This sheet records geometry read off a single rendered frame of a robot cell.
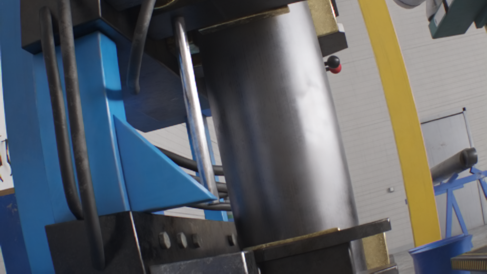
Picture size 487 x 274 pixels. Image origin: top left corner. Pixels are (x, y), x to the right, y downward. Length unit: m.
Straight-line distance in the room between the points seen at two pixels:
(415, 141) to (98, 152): 2.93
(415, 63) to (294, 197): 11.20
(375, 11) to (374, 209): 8.25
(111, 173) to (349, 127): 11.18
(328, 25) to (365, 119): 10.74
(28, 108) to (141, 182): 0.47
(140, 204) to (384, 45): 3.01
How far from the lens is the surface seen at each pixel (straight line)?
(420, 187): 3.74
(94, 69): 0.99
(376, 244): 1.30
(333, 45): 1.44
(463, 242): 2.76
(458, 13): 2.36
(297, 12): 1.23
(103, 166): 0.96
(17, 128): 1.36
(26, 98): 1.36
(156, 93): 1.41
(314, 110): 1.17
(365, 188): 11.95
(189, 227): 1.16
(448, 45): 12.43
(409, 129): 3.77
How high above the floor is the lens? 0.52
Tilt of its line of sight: 11 degrees up
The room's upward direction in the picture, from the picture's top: 12 degrees counter-clockwise
